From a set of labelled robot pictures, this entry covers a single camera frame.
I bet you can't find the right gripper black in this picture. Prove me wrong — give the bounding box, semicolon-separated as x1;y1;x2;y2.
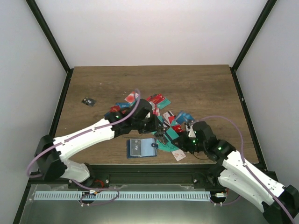
171;132;207;154

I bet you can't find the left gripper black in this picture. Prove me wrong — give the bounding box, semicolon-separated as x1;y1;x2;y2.
133;114;164;133

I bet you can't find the white card orange logo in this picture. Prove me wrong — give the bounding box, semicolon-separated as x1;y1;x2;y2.
172;149;186;161

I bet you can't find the blue leather card holder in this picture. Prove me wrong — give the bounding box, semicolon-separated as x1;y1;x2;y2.
127;138;158;159

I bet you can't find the teal card bottom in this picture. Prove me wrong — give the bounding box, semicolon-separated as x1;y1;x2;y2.
164;127;179;141

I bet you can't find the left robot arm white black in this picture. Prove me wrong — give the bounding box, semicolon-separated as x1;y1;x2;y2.
35;99;163;189

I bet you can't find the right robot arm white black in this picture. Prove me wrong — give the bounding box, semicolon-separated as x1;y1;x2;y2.
172;121;299;224

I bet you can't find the white card red circle top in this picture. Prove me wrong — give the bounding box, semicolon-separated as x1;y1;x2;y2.
125;91;139;104

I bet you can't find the red card top right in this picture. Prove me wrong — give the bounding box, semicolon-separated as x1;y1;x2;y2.
149;94;165;105

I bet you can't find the white card black stripe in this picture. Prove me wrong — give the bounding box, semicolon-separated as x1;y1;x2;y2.
163;111;175;124

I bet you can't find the red gold card lower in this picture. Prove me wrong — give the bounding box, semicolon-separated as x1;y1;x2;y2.
172;124;183;133

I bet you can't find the teal card top right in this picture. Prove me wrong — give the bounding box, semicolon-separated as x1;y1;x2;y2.
157;98;171;110

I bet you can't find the red card left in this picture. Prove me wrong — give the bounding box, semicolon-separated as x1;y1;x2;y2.
110;105;120;112

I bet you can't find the teal chip card large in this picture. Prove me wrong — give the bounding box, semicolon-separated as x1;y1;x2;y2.
156;140;178;152

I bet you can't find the blue card right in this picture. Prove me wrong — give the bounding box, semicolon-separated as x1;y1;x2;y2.
175;111;194;124

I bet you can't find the black card far left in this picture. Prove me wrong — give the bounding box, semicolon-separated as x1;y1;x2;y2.
81;97;96;107

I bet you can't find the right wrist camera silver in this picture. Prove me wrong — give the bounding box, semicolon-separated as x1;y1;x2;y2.
185;124;196;139

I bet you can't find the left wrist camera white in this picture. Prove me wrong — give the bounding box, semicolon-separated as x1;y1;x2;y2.
149;101;157;114

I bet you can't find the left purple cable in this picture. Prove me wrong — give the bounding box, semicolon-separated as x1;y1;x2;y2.
26;88;142;207

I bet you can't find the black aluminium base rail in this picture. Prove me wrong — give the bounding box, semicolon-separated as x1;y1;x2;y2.
30;164;276;187

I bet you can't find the light blue slotted cable duct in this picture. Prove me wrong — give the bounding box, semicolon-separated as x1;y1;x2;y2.
34;191;211;202

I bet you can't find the right black frame post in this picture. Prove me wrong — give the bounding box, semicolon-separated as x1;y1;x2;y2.
230;0;278;70

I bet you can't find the black frame post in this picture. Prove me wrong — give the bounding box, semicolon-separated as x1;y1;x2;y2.
25;0;71;70
230;0;278;70

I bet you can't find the left black frame post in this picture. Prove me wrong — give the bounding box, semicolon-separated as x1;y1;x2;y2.
25;0;71;70

